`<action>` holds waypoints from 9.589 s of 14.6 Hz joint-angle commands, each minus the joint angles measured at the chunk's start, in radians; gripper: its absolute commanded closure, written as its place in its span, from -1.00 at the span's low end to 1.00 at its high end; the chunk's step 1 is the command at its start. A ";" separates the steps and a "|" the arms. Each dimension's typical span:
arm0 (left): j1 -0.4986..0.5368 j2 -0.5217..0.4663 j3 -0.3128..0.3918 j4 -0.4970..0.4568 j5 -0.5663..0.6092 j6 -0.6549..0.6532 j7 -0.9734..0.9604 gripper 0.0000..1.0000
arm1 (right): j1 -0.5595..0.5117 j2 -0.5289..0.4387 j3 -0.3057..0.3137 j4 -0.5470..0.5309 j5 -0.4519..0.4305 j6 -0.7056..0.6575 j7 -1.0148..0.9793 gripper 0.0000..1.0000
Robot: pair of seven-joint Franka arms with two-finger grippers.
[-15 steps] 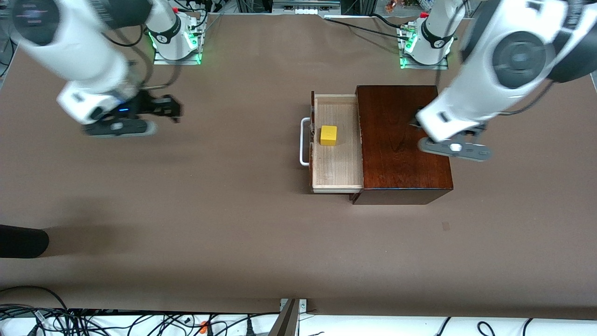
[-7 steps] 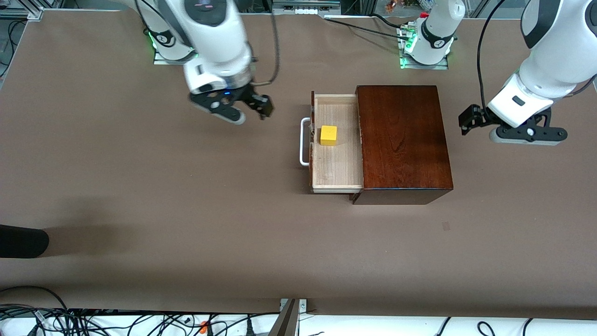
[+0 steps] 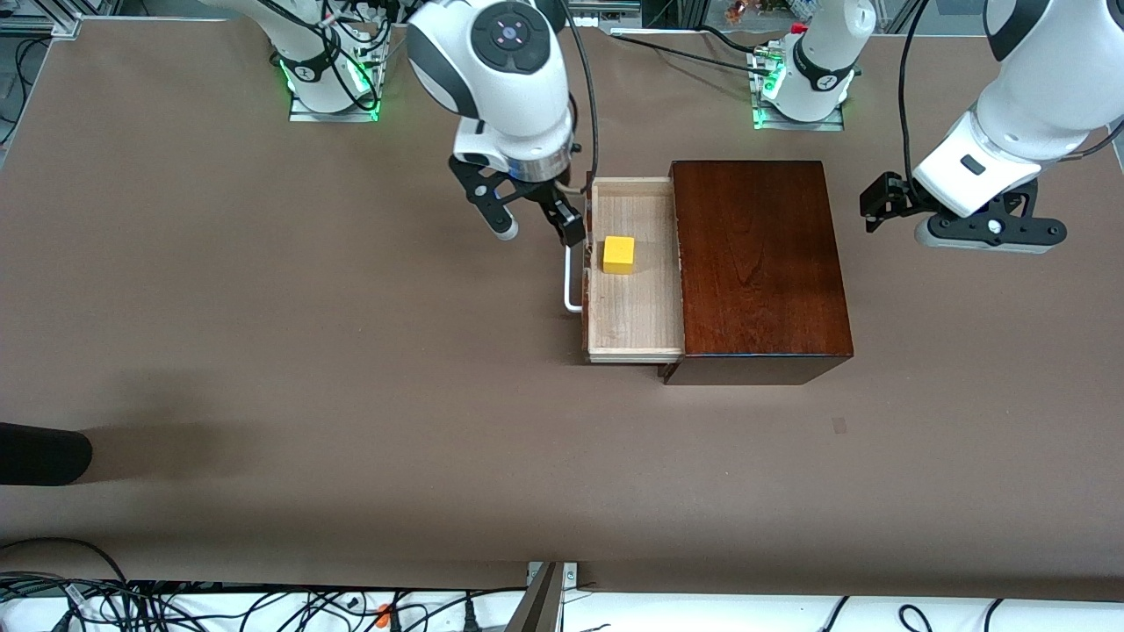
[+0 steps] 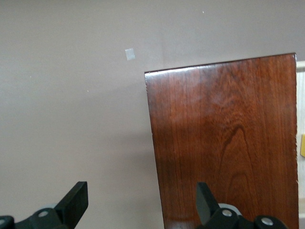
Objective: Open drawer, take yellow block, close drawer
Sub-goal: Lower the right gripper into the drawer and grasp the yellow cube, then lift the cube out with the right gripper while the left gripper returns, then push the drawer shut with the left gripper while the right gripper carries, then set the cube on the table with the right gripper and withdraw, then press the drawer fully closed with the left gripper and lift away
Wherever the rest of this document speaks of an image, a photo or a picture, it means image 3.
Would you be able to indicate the yellow block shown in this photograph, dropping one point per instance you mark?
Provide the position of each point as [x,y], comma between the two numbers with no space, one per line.
[618,254]

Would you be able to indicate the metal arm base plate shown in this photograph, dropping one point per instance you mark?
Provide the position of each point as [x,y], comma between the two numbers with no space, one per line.
[334,115]
[795,125]

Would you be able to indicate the metal frame bracket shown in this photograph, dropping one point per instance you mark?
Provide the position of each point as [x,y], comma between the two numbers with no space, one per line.
[549,575]

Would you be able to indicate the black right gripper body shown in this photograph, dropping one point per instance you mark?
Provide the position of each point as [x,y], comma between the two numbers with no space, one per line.
[537,193]

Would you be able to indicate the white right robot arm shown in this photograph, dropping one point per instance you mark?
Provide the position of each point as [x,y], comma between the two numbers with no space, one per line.
[518,105]

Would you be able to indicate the dark brown wooden cabinet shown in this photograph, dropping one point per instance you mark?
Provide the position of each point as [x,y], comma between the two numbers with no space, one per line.
[764,263]

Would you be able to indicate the light wood drawer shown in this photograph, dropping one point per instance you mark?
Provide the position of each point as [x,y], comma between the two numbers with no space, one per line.
[637,307]

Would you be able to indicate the aluminium frame rail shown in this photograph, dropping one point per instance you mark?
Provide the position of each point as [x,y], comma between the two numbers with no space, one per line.
[39,25]

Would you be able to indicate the orange connector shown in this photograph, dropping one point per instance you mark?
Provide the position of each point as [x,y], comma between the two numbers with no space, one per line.
[381,616]

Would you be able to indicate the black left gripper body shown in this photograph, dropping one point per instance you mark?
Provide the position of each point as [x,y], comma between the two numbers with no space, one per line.
[897,197]

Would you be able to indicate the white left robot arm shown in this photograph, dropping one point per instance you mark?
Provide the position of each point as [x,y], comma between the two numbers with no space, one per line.
[1027,105]

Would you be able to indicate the black ribbed cylinder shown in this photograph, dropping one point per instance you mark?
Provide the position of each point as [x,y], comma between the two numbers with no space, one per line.
[44,454]

